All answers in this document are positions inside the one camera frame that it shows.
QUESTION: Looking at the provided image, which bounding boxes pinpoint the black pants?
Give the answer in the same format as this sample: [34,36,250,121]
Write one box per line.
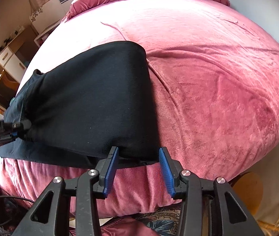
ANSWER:
[0,41,161,168]

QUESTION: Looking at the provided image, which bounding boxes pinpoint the wooden stool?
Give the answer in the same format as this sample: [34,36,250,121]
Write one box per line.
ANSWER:
[229,171,264,215]

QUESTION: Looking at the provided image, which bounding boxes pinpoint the wooden desk white cabinet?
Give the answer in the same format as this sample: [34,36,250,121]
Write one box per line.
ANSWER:
[0,25,39,83]

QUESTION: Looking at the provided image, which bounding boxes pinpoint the pink bed sheet mattress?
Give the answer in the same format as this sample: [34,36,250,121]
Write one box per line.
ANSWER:
[0,0,279,219]

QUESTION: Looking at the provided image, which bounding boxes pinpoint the white nightstand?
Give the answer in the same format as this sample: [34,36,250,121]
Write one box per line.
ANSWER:
[34,20,61,47]

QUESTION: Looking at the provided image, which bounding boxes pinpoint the black cable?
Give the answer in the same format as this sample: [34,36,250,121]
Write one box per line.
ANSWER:
[0,195,36,206]

